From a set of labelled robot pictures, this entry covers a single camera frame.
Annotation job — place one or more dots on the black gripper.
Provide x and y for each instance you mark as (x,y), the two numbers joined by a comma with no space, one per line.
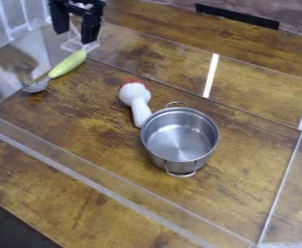
(78,7)

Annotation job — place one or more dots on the green handled metal spoon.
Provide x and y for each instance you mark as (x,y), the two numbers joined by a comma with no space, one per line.
(65,66)

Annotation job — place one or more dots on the white red toy mushroom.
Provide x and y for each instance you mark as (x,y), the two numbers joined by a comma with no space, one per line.
(134,95)

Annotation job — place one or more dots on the black strip on table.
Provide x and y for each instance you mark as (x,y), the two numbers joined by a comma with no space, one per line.
(245,18)

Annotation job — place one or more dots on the small steel pot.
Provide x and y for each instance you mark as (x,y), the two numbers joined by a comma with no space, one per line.
(179,137)

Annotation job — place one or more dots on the clear acrylic enclosure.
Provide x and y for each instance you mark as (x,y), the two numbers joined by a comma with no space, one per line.
(75,176)

